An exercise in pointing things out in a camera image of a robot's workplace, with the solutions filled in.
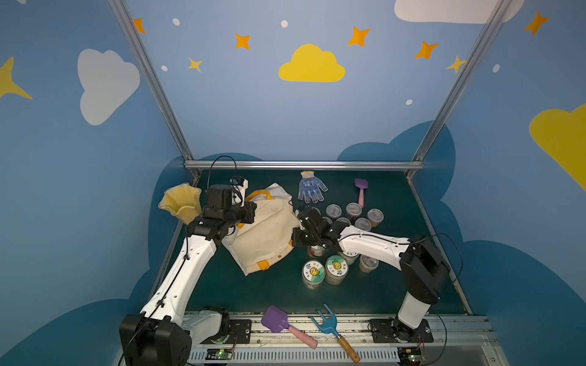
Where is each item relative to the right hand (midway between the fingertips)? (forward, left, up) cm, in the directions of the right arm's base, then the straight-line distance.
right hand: (294, 233), depth 87 cm
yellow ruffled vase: (+7, +44, +7) cm, 45 cm away
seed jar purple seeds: (+16, -17, -6) cm, 24 cm away
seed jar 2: (+10, -29, -5) cm, 31 cm away
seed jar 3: (-8, -28, -5) cm, 30 cm away
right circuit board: (-36, -40, -11) cm, 54 cm away
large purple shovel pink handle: (-28, +4, -10) cm, 30 cm away
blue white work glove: (+33, -6, -11) cm, 36 cm away
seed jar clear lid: (+14, -35, -6) cm, 38 cm away
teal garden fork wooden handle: (-29, -14, -9) cm, 34 cm away
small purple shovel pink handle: (+38, -33, -11) cm, 51 cm away
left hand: (+3, +12, +14) cm, 19 cm away
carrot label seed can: (-5, -9, -4) cm, 11 cm away
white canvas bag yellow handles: (-2, +15, -8) cm, 17 cm away
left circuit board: (-39, +21, -10) cm, 45 cm away
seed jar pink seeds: (+17, -26, -6) cm, 31 cm away
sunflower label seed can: (-13, -16, -2) cm, 21 cm away
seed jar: (+10, -21, -5) cm, 23 cm away
